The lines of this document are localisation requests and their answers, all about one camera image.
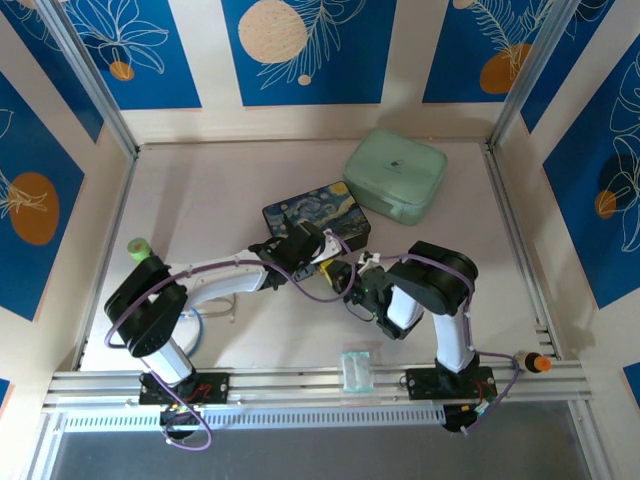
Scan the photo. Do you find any starry night print box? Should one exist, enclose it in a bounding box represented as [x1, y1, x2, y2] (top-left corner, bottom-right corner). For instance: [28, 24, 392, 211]
[262, 180, 374, 251]

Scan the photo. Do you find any clear plastic packet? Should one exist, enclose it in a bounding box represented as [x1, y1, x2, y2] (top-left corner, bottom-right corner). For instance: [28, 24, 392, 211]
[339, 349, 374, 394]

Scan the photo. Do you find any mint green zip case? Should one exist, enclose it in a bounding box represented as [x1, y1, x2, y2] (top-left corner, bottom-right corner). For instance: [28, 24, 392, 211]
[347, 127, 449, 228]

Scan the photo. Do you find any green cylindrical tube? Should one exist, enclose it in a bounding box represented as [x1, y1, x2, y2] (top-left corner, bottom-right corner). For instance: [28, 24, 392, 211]
[126, 237, 153, 265]

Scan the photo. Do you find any orange capped black knob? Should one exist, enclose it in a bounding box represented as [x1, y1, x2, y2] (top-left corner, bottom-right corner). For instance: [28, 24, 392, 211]
[514, 349, 553, 374]

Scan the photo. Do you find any thin black cable loop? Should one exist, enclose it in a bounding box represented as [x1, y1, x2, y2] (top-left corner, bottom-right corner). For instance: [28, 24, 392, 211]
[345, 302, 375, 325]

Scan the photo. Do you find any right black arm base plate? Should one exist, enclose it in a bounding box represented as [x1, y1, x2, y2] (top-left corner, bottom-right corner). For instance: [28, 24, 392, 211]
[405, 366, 499, 402]

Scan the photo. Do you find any aluminium mounting rail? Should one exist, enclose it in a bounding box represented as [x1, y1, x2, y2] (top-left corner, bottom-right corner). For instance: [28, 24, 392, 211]
[42, 358, 594, 412]

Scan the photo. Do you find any light blue cable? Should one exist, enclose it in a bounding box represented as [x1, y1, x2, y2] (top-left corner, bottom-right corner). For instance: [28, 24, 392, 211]
[178, 306, 205, 359]

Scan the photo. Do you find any white slotted cable duct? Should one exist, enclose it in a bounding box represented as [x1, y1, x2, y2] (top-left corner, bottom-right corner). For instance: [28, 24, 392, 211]
[62, 405, 447, 433]

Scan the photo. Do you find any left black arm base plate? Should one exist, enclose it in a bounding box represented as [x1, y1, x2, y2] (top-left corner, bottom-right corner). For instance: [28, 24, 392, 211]
[138, 371, 232, 406]

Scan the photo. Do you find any purple cable loop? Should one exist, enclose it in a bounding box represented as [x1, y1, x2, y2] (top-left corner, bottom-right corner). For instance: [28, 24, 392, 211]
[160, 398, 215, 454]

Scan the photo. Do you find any blue floral wall panel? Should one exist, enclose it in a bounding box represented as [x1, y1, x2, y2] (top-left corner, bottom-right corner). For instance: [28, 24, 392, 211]
[58, 0, 203, 111]
[422, 0, 570, 106]
[0, 69, 86, 322]
[542, 49, 640, 311]
[222, 0, 400, 108]

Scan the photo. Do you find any aluminium frame post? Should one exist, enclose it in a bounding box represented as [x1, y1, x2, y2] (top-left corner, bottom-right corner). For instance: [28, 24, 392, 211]
[34, 0, 140, 157]
[491, 0, 584, 147]

